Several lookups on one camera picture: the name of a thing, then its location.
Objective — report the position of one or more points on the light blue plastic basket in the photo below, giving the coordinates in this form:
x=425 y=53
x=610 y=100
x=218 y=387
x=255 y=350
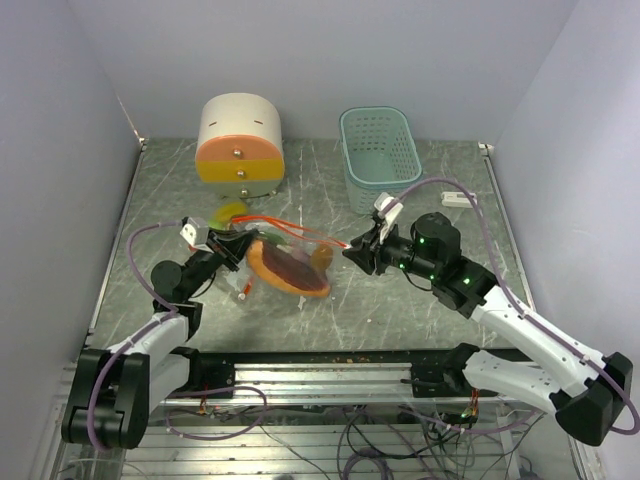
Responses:
x=379 y=154

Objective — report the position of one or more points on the aluminium frame rail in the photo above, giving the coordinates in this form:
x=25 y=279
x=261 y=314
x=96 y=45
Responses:
x=339 y=382

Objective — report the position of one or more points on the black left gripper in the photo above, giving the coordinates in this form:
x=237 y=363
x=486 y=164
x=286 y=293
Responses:
x=234 y=248

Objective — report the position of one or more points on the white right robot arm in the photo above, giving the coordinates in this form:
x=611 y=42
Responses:
x=583 y=389

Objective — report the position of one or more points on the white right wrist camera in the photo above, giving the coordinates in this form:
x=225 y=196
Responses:
x=387 y=208

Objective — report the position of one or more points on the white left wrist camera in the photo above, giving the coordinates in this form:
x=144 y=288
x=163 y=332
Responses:
x=195 y=231

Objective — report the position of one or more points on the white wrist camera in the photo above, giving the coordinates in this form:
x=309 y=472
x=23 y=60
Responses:
x=387 y=208
x=195 y=231

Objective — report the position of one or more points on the round three-drawer cabinet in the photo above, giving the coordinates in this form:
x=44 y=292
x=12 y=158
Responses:
x=239 y=152

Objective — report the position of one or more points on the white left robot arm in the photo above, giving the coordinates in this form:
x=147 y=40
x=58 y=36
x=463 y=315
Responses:
x=135 y=350

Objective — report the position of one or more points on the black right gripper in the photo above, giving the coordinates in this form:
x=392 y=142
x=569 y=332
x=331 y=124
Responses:
x=368 y=252

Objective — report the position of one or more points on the zip bag with fake food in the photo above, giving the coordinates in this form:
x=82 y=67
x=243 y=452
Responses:
x=292 y=258

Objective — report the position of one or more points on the zip bag with fruit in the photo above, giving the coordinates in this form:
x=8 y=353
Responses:
x=231 y=217

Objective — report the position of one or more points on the small white device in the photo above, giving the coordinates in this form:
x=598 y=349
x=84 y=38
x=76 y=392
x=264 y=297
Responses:
x=458 y=200

